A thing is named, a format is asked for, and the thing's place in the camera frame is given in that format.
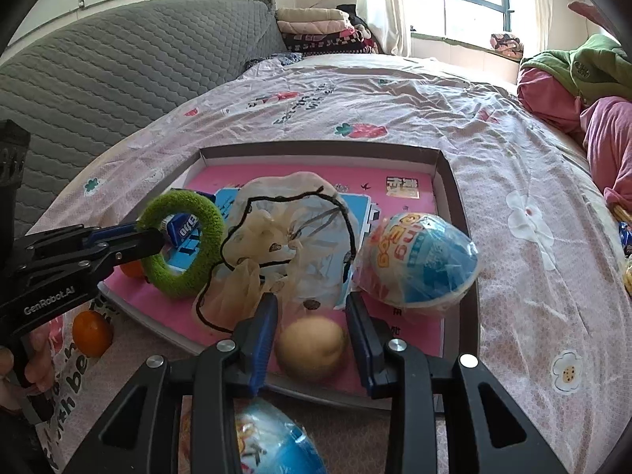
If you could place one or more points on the orange mandarin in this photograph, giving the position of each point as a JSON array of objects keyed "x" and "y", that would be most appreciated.
[
  {"x": 131, "y": 270},
  {"x": 91, "y": 333}
]

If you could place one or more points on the dark patterned cloth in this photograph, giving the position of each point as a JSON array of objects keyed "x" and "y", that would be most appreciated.
[{"x": 271, "y": 60}]

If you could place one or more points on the clear snack bag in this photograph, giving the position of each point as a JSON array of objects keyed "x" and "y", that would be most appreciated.
[{"x": 627, "y": 276}]

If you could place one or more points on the folded beige blanket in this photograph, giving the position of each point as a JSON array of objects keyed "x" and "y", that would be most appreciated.
[{"x": 311, "y": 14}]

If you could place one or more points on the grey quilted headboard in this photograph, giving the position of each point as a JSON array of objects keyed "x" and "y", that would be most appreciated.
[{"x": 123, "y": 59}]

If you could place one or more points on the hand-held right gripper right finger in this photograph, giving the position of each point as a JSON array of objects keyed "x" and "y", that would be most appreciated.
[{"x": 360, "y": 340}]

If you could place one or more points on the folded pink blanket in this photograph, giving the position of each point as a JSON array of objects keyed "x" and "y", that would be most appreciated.
[{"x": 313, "y": 26}]

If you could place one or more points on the dark-framed window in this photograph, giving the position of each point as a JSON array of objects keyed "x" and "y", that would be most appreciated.
[{"x": 474, "y": 10}]

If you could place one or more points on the plastic-wrapped toy egg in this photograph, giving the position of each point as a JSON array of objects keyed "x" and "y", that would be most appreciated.
[
  {"x": 419, "y": 266},
  {"x": 276, "y": 439}
]

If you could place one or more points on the folded dark checkered blanket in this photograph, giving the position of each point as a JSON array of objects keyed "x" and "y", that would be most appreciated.
[{"x": 331, "y": 43}]

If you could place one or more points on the shallow grey cardboard box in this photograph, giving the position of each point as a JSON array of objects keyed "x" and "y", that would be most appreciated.
[{"x": 456, "y": 197}]

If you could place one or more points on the small blue snack packet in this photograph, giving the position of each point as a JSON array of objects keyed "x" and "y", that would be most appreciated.
[{"x": 626, "y": 238}]

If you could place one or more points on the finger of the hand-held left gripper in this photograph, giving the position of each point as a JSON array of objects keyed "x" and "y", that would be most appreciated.
[
  {"x": 111, "y": 234},
  {"x": 143, "y": 247}
]

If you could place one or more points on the floral bag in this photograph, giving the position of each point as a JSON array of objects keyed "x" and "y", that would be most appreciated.
[{"x": 507, "y": 44}]

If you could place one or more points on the cream curtain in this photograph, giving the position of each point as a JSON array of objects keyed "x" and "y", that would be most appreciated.
[
  {"x": 550, "y": 5},
  {"x": 382, "y": 5}
]

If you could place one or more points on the beige round fruit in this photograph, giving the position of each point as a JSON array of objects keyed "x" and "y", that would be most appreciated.
[{"x": 311, "y": 350}]

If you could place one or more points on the strawberry printed bed sheet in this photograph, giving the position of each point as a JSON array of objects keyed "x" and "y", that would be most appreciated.
[{"x": 533, "y": 266}]

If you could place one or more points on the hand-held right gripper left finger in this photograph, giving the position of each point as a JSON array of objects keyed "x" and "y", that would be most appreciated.
[{"x": 264, "y": 335}]

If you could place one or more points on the green blanket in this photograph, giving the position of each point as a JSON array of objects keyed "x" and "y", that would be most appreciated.
[{"x": 587, "y": 64}]

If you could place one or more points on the person's left hand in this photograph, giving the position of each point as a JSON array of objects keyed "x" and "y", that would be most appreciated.
[{"x": 39, "y": 365}]

